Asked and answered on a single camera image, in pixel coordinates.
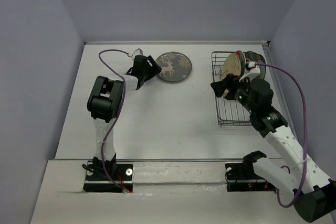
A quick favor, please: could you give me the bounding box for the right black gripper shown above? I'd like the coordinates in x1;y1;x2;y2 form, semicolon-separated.
210;73;256;114

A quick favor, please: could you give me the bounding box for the white plate teal lettered rim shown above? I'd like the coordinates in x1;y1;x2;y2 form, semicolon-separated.
258;54;267;78

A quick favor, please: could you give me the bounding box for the red and teal floral plate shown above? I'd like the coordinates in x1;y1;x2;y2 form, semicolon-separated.
236;50;246;76

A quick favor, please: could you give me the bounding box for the beige bird branch plate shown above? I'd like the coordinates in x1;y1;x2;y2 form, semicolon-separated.
221;52;242;80

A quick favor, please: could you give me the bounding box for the dark teal blossom plate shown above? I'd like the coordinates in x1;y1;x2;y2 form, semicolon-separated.
245;51;261;62

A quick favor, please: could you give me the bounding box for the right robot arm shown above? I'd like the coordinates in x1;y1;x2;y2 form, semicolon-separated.
211;74;335;223

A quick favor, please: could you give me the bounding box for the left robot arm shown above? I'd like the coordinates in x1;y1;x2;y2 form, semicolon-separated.
87;55;161;179

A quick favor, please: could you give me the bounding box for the grey deer plate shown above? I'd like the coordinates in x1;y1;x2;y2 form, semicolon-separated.
155;51;193;83

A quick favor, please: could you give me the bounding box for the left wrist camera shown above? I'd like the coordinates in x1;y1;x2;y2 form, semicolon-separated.
132;48;143;58

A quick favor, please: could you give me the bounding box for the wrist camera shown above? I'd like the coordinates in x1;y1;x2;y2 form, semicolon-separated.
239;61;261;82
132;48;143;58

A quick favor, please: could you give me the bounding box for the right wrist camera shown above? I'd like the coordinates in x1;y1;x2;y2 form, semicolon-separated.
239;61;261;82

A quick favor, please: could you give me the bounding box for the black wire dish rack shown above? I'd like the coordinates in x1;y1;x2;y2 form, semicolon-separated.
211;51;275;127

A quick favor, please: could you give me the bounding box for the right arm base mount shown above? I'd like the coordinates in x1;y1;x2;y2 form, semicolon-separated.
224;151;276;193

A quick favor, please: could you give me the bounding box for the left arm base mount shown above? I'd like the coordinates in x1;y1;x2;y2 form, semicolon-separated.
82;162;133;194

